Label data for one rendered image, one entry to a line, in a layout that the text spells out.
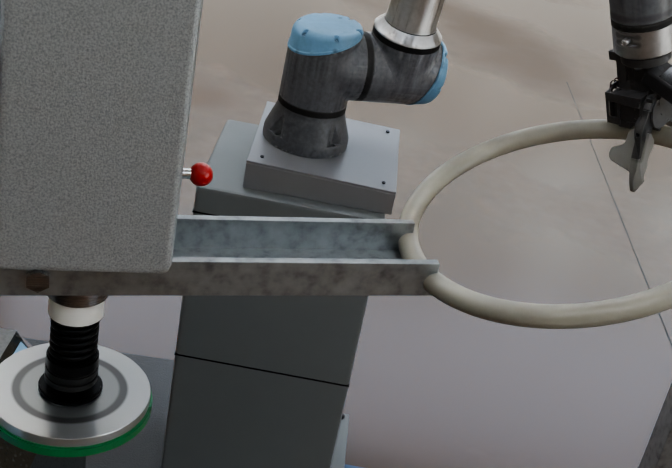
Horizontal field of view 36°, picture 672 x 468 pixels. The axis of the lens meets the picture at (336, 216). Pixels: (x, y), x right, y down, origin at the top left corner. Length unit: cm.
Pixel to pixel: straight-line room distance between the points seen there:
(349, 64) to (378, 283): 91
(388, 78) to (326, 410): 77
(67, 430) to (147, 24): 55
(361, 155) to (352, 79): 19
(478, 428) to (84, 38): 221
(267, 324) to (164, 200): 116
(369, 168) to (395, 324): 128
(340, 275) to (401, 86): 97
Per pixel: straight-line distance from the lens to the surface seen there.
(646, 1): 151
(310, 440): 249
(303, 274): 132
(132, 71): 112
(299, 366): 237
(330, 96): 221
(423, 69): 225
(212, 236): 140
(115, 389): 146
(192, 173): 137
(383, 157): 231
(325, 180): 218
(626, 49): 155
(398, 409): 308
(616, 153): 162
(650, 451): 260
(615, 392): 346
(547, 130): 167
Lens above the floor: 181
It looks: 26 degrees down
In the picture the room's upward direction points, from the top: 11 degrees clockwise
